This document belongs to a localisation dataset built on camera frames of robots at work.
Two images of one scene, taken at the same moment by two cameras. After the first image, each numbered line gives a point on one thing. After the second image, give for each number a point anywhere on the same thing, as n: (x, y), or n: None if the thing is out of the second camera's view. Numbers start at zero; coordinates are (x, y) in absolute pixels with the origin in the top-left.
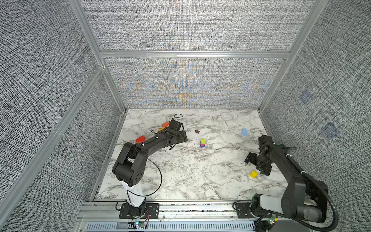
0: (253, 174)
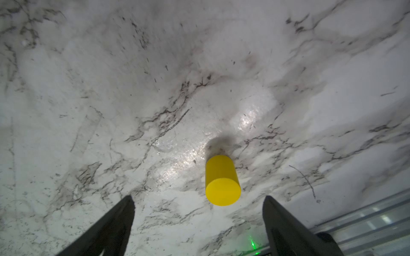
0: (222, 186)
